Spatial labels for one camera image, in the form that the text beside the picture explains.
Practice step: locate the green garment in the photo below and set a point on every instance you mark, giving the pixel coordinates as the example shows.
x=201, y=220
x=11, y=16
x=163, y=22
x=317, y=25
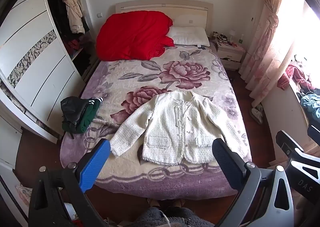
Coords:
x=87, y=117

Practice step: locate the black leather garment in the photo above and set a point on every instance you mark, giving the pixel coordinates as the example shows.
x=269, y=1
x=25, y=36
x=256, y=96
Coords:
x=72, y=109

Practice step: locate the black hanging clothes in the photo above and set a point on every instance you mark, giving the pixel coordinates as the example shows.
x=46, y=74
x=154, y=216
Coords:
x=56, y=9

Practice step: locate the white slippers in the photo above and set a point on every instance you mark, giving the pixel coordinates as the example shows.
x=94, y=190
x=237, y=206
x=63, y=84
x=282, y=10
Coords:
x=257, y=115

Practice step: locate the blue cloth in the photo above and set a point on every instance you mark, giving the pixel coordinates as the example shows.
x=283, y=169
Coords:
x=311, y=105

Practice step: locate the pink knitted cloth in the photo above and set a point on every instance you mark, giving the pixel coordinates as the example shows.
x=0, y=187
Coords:
x=293, y=74

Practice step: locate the white nightstand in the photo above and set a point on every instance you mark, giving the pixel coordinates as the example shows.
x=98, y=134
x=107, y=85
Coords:
x=230, y=53

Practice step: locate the person's grey fleece clothing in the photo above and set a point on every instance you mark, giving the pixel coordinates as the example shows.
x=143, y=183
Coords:
x=155, y=218

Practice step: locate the white wardrobe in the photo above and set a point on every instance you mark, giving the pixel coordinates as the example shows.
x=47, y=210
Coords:
x=37, y=42

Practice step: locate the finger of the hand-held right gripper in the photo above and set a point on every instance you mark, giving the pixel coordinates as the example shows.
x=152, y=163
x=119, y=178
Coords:
x=314, y=132
x=287, y=143

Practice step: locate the clear bottle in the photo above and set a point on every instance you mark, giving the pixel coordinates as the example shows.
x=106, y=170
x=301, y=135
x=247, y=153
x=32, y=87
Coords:
x=241, y=39

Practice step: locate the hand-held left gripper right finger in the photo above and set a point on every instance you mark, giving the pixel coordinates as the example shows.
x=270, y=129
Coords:
x=226, y=164

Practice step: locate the beige hanging coat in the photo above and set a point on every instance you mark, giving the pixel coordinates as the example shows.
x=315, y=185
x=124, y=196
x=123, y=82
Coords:
x=73, y=9

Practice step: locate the floral plush bed blanket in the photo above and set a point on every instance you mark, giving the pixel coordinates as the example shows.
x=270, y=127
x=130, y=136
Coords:
x=175, y=67

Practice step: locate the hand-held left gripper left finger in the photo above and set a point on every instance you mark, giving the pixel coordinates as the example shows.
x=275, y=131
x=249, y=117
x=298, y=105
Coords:
x=96, y=164

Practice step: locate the pink patterned cloth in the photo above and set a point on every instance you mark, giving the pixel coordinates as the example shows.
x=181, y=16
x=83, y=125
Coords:
x=23, y=195

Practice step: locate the white tweed jacket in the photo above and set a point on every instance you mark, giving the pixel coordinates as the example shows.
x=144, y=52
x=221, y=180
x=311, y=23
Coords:
x=170, y=127

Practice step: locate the pink floral curtain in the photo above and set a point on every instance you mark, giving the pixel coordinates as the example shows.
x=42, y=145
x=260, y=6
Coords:
x=265, y=54

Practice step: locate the white pillow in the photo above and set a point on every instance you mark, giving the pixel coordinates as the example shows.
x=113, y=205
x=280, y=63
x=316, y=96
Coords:
x=190, y=36

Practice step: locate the white window bench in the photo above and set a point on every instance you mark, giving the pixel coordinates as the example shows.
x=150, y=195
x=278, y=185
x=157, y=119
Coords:
x=282, y=112

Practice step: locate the beige bed headboard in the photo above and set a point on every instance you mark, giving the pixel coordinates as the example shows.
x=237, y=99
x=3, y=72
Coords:
x=162, y=4

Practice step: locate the red quilt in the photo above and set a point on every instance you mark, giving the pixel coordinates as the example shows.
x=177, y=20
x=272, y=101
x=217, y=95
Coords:
x=132, y=34

